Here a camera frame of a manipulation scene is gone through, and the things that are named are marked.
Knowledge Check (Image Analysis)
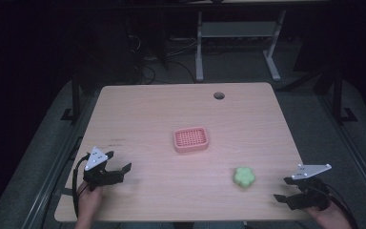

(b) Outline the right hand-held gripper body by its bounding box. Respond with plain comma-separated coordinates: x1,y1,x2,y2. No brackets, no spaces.
287,163,333,212

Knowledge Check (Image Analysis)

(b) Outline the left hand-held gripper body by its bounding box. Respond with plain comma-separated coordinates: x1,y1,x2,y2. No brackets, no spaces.
82,146,125,193

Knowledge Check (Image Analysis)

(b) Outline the green flower-shaped soap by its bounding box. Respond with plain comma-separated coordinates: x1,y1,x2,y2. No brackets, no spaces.
233,166,256,189

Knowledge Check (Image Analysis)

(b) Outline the pink soap dish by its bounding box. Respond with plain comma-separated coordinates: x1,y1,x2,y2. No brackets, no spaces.
173,126,211,154

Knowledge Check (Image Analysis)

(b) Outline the person's right hand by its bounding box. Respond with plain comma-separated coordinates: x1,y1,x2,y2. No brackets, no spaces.
304,199,354,229

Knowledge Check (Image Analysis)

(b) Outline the person's left hand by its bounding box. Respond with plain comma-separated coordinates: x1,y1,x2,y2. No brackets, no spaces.
75,180,105,229

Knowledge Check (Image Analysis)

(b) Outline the black metal stand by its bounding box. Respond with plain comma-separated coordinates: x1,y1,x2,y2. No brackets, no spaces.
60,72,84,124
329,66,359,125

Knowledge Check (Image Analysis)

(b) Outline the white metal stand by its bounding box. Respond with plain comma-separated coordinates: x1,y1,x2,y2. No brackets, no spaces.
194,9,288,83

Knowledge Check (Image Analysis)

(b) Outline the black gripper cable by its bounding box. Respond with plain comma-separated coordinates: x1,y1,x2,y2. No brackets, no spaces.
71,152,92,220
311,182,358,229

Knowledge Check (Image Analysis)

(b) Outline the grey metal rail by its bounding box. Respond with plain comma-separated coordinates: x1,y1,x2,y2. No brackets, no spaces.
316,94,366,208
21,94,91,229

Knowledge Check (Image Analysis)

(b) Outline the bundle of floor cables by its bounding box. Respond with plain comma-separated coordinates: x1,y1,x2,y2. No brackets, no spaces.
126,33,198,86

